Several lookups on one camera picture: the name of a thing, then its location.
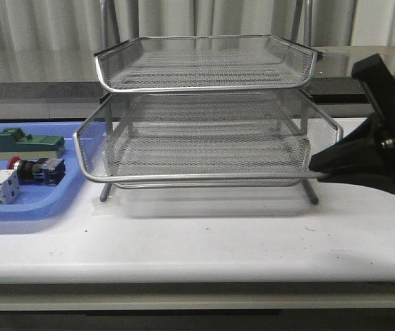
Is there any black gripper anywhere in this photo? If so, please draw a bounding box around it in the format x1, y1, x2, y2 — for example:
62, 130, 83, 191
309, 53, 395, 194

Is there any grey stone counter ledge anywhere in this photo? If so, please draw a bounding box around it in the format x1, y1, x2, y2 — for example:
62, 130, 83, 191
0, 46, 395, 103

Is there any silver metal rack frame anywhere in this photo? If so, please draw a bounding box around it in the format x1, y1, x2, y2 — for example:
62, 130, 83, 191
100, 0, 318, 205

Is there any silver mesh tray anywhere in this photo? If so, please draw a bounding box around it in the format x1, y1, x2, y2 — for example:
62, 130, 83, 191
73, 90, 343, 188
101, 140, 311, 189
94, 34, 321, 93

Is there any red emergency push button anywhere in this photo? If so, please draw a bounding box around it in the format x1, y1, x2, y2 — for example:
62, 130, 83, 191
7, 157, 65, 185

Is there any green and beige terminal block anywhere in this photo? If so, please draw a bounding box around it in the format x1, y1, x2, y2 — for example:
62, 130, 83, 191
0, 127, 65, 160

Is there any blue plastic tray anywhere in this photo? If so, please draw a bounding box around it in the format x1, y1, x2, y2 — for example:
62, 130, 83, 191
0, 121, 85, 221

